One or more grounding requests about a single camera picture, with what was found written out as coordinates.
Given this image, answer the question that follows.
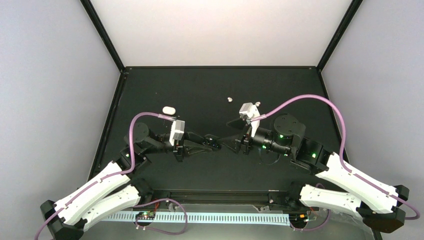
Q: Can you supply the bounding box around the black earbud charging case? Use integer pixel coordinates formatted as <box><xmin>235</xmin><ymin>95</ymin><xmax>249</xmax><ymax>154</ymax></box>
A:
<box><xmin>203</xmin><ymin>134</ymin><xmax>222</xmax><ymax>151</ymax></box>

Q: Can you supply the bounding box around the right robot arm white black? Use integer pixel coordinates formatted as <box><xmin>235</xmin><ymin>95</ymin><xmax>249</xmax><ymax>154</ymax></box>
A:
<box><xmin>218</xmin><ymin>114</ymin><xmax>409</xmax><ymax>233</ymax></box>

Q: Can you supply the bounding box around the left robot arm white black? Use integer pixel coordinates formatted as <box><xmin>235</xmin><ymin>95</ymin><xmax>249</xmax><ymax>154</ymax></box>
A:
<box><xmin>40</xmin><ymin>120</ymin><xmax>221</xmax><ymax>240</ymax></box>

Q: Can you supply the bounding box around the white earbud charging case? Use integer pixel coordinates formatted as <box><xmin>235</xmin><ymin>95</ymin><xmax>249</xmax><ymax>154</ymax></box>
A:
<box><xmin>162</xmin><ymin>106</ymin><xmax>176</xmax><ymax>116</ymax></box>

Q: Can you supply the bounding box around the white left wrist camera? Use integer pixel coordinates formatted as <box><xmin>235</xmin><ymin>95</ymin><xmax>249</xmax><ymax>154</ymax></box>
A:
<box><xmin>169</xmin><ymin>120</ymin><xmax>185</xmax><ymax>146</ymax></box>

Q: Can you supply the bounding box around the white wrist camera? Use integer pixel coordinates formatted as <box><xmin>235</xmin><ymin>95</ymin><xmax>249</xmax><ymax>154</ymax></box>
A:
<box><xmin>239</xmin><ymin>102</ymin><xmax>261</xmax><ymax>137</ymax></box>
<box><xmin>169</xmin><ymin>120</ymin><xmax>185</xmax><ymax>146</ymax></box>

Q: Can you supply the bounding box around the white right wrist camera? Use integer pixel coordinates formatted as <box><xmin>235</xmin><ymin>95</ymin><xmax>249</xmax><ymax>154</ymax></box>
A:
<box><xmin>239</xmin><ymin>102</ymin><xmax>261</xmax><ymax>137</ymax></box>

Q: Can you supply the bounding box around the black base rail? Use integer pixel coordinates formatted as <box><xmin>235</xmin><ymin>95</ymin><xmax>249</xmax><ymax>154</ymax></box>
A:
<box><xmin>151</xmin><ymin>189</ymin><xmax>293</xmax><ymax>205</ymax></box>

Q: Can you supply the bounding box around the white slotted cable duct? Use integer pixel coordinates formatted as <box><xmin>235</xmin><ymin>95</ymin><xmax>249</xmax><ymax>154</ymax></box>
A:
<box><xmin>104</xmin><ymin>211</ymin><xmax>290</xmax><ymax>226</ymax></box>

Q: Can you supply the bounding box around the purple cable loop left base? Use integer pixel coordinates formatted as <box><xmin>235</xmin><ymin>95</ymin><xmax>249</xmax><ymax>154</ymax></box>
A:
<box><xmin>134</xmin><ymin>198</ymin><xmax>189</xmax><ymax>236</ymax></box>

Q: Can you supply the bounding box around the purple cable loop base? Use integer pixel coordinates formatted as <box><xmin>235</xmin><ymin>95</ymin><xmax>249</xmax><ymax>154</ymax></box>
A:
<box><xmin>288</xmin><ymin>208</ymin><xmax>332</xmax><ymax>232</ymax></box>
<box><xmin>134</xmin><ymin>198</ymin><xmax>189</xmax><ymax>236</ymax></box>

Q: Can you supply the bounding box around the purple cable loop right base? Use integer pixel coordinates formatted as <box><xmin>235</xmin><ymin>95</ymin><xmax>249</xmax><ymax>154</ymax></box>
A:
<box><xmin>288</xmin><ymin>208</ymin><xmax>332</xmax><ymax>232</ymax></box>

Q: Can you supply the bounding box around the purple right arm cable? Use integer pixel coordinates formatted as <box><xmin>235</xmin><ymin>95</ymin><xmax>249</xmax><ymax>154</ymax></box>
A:
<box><xmin>253</xmin><ymin>94</ymin><xmax>421</xmax><ymax>221</ymax></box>

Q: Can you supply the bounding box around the black frame post left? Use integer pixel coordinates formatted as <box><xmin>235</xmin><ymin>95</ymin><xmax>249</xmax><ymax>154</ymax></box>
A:
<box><xmin>80</xmin><ymin>0</ymin><xmax>125</xmax><ymax>72</ymax></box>

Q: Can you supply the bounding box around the black frame post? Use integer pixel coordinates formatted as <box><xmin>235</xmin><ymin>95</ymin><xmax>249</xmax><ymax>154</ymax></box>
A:
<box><xmin>316</xmin><ymin>0</ymin><xmax>363</xmax><ymax>73</ymax></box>
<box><xmin>80</xmin><ymin>0</ymin><xmax>125</xmax><ymax>72</ymax></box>

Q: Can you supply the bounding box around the black frame post right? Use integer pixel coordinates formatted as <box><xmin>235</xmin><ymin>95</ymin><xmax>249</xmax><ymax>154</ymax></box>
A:
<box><xmin>316</xmin><ymin>0</ymin><xmax>363</xmax><ymax>73</ymax></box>

